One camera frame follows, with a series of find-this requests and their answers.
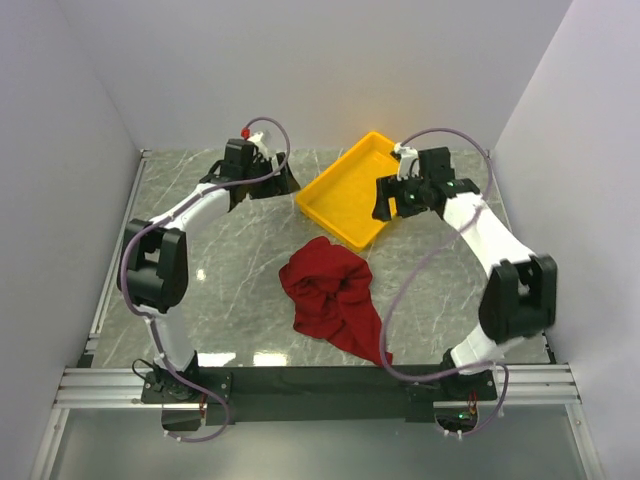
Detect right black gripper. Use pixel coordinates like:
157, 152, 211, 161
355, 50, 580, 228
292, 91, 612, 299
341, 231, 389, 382
371, 171, 430, 222

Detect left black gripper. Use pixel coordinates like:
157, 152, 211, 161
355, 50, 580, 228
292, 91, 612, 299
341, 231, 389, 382
242, 152, 299, 199

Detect yellow plastic tray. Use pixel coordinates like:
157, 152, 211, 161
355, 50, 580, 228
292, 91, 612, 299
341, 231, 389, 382
296, 131, 398, 253

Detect red t shirt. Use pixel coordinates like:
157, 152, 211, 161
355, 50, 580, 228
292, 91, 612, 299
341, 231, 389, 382
279, 236, 393, 366

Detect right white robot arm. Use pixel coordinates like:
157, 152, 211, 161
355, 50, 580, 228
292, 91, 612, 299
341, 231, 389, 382
372, 144, 558, 399

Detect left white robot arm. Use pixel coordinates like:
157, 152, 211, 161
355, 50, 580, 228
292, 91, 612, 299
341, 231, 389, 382
117, 132, 300, 402

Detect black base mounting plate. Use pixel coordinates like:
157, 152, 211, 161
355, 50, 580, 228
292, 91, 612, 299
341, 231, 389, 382
141, 366, 498, 430

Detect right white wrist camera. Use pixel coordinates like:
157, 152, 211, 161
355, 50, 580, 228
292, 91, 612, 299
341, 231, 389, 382
391, 142, 419, 180

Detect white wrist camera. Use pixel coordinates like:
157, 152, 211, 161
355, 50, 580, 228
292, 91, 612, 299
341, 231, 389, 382
391, 142, 419, 180
241, 127, 270, 156

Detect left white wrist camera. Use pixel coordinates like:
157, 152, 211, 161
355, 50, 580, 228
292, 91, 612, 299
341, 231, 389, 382
241, 127, 270, 156

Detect aluminium frame rail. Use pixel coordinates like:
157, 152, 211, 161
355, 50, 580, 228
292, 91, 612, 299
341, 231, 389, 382
53, 364, 582, 410

